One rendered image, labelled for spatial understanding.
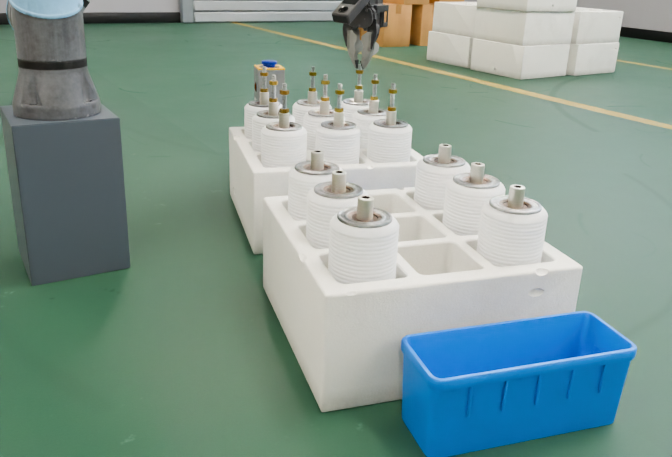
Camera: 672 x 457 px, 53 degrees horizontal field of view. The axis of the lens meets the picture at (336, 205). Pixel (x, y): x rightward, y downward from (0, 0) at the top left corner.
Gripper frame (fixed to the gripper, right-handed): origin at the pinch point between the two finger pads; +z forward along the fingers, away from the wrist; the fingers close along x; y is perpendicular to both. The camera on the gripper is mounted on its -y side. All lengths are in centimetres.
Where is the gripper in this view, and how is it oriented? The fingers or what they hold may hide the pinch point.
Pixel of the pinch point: (358, 63)
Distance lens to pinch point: 168.3
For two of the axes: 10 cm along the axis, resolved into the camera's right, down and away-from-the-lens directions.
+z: -0.4, 9.4, 3.4
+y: 5.4, -2.7, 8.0
